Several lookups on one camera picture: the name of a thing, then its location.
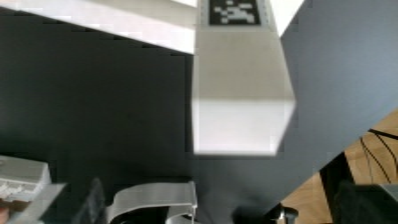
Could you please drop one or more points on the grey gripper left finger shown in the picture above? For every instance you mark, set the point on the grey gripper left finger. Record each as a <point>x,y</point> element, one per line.
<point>154,195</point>

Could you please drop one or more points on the white desk leg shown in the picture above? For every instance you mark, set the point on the white desk leg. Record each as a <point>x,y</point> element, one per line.
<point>241,92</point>

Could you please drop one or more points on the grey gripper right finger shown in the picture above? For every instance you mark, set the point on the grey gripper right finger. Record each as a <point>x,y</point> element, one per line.
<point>252,215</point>

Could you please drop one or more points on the white desk top tray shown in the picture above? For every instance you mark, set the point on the white desk top tray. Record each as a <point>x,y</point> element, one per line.
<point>117,20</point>

